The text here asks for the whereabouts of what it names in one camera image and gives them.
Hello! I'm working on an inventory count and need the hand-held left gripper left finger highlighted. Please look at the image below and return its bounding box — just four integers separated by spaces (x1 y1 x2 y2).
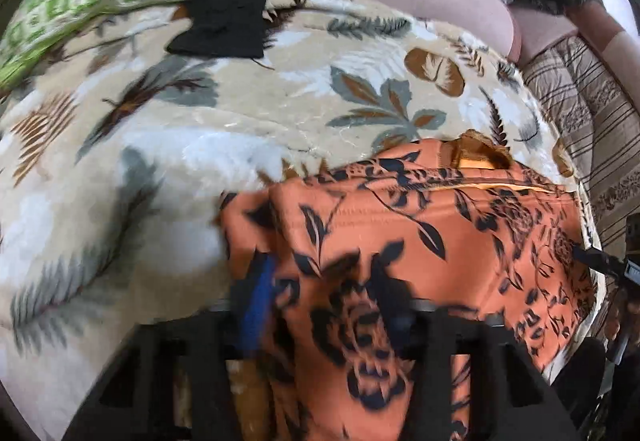
62 253 278 441

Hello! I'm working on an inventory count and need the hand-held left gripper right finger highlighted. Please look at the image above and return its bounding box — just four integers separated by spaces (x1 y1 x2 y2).
392 302 582 441

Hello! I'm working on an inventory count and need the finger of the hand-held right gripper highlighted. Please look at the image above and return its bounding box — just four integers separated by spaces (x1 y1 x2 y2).
573 245 626 279

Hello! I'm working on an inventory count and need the orange floral blouse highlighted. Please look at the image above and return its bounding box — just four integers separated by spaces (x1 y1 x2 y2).
219 130 607 441

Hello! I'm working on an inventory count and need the large striped sofa cushion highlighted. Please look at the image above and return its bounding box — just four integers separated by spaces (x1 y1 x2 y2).
560 66 640 262

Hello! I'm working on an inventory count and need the small striped sofa cushion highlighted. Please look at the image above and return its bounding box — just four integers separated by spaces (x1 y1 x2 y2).
521 38 601 182

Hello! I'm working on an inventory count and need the leaf print blanket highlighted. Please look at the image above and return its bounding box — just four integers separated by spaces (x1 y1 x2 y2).
0 0 603 441

